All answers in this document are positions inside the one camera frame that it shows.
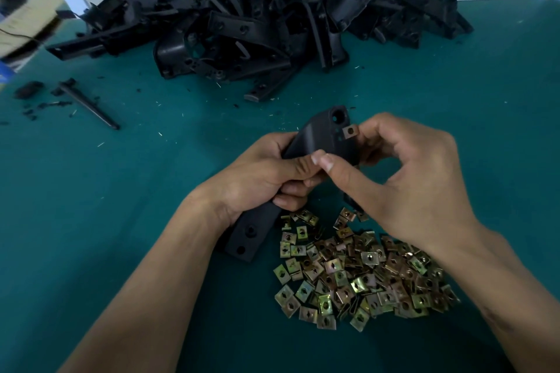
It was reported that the person's right hand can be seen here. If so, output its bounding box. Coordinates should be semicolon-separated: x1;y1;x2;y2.
310;113;482;251

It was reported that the small black plastic scrap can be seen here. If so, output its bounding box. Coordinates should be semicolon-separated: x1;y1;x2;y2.
13;80;45;99

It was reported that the green table cloth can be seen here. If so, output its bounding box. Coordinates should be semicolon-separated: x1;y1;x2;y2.
0;0;560;373

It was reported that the black bracket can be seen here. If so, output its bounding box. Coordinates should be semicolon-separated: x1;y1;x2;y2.
223;106;364;263

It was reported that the thin black plastic strip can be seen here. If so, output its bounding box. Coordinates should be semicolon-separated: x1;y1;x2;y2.
57;78;121;131

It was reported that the person's left hand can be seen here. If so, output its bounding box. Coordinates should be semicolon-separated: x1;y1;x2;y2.
194;131;327;230

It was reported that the pile of brass clip nuts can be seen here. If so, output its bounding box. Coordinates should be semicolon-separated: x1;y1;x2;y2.
273;206;460;333

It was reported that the pile of black plastic brackets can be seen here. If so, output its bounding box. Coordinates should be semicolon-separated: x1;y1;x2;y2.
45;0;474;104

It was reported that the person's left forearm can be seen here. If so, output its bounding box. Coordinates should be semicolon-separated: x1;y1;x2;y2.
59;198;237;373

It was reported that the brown cardboard piece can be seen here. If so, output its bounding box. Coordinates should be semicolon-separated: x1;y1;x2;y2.
0;0;64;59

